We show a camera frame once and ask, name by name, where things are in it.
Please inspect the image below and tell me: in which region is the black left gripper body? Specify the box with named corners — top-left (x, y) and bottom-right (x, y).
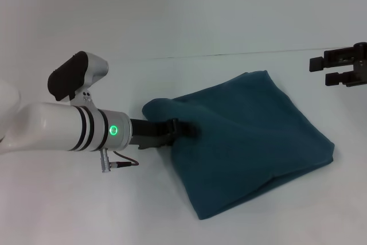
top-left (130, 116), bottom-right (179, 151)

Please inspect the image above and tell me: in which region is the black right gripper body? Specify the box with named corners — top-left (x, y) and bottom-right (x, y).
top-left (353, 42), bottom-right (367, 88)

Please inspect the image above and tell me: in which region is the teal blue shirt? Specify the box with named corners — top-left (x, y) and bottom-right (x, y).
top-left (142, 69), bottom-right (336, 221)

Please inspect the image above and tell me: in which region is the dark left gripper cable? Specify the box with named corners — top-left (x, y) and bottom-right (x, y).
top-left (99, 148), bottom-right (140, 173)

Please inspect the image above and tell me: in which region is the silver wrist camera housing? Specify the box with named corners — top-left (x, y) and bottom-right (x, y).
top-left (46, 50), bottom-right (110, 108)

